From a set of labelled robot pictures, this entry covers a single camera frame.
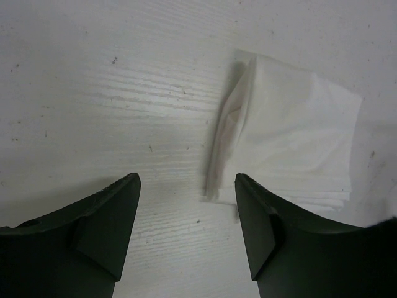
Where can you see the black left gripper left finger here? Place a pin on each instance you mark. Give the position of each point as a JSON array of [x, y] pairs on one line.
[[76, 251]]

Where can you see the white tank top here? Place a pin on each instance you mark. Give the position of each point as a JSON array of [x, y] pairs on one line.
[[289, 129]]

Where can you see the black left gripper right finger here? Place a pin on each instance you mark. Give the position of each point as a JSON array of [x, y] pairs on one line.
[[293, 252]]

